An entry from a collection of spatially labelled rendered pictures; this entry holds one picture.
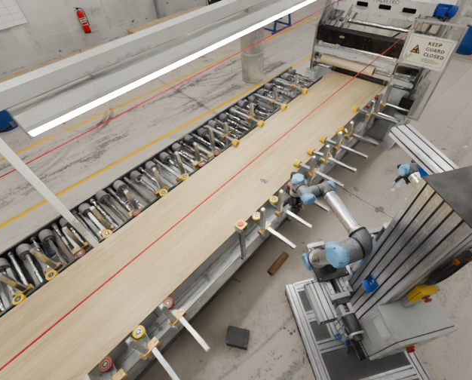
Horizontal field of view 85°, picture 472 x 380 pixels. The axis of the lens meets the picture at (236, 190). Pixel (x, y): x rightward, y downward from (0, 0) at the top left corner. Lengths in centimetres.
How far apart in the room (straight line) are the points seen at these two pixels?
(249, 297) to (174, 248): 108
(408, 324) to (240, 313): 161
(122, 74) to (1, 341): 204
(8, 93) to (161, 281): 155
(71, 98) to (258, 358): 250
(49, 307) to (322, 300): 197
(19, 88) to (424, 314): 208
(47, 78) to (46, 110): 11
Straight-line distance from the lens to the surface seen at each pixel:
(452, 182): 130
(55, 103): 115
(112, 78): 120
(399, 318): 182
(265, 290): 299
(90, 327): 228
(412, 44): 404
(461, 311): 354
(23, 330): 255
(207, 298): 226
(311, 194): 155
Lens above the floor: 282
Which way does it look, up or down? 49 degrees down
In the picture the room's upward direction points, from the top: 6 degrees counter-clockwise
